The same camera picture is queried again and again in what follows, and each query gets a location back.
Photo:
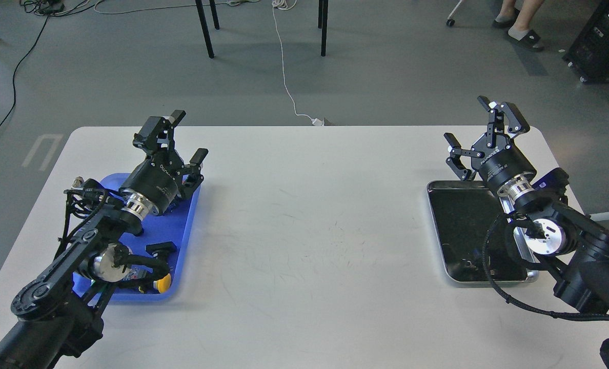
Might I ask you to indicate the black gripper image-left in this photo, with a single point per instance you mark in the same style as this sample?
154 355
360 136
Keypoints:
163 176

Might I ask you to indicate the yellow push button switch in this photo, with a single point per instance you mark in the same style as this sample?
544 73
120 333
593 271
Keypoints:
156 286

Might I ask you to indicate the black table leg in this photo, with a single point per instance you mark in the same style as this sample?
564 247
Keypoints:
323 8
204 24

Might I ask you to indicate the silver metal tray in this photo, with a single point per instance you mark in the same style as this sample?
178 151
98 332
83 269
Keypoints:
463 212

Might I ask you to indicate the black equipment case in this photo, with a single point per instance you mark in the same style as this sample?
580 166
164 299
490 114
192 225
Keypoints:
588 56

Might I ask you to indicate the black table leg right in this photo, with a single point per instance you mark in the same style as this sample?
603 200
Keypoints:
323 8

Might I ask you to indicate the black table leg left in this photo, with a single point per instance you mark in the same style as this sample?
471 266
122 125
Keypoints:
204 24

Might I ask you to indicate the black push button switch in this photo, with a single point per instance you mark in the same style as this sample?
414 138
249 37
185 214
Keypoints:
162 250

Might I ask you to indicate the blue plastic tray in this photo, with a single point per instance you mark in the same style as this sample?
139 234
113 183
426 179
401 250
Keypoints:
179 230

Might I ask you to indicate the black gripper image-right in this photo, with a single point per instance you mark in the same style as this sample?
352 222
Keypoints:
503 167

